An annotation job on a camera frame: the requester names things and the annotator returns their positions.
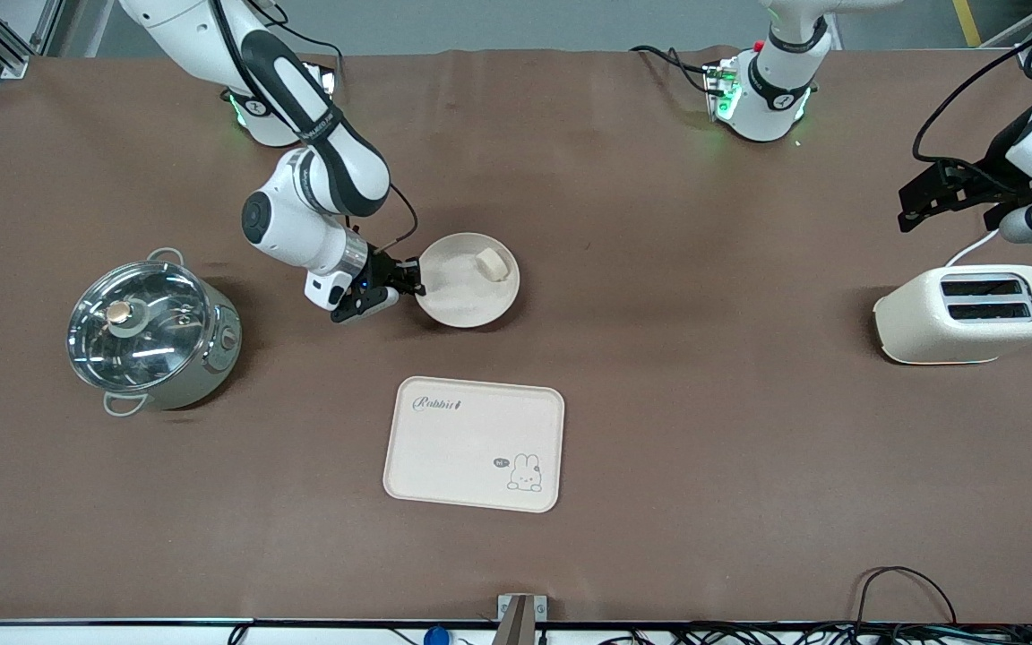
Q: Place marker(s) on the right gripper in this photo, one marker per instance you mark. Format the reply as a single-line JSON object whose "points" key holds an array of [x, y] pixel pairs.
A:
{"points": [[383, 266]]}

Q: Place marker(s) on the glass pot lid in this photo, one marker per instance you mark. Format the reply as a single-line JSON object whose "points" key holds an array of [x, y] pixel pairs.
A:
{"points": [[158, 349]]}

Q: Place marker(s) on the brown table cover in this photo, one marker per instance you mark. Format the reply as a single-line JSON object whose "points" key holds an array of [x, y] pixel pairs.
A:
{"points": [[659, 269]]}

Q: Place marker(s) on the round cream plate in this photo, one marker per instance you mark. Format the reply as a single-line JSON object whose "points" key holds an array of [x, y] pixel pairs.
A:
{"points": [[467, 296]]}

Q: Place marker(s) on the small blue round object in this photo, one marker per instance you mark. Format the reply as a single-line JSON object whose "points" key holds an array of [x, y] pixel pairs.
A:
{"points": [[436, 637]]}

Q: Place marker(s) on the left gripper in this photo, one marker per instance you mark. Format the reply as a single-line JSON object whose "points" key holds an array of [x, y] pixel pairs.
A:
{"points": [[993, 169]]}

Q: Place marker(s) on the stainless steel pot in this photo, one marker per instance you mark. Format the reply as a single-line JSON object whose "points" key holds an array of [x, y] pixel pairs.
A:
{"points": [[216, 358]]}

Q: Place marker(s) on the cream rabbit print tray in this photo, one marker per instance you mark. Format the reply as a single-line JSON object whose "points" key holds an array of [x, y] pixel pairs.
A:
{"points": [[471, 448]]}

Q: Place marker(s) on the cream two-slot toaster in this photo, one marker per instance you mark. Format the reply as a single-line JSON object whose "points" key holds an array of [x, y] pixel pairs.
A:
{"points": [[928, 322]]}

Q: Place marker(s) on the small cream bun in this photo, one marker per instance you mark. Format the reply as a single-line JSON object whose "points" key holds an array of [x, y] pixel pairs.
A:
{"points": [[494, 265]]}

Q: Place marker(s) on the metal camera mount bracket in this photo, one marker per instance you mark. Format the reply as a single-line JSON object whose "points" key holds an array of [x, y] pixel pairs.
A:
{"points": [[520, 614]]}

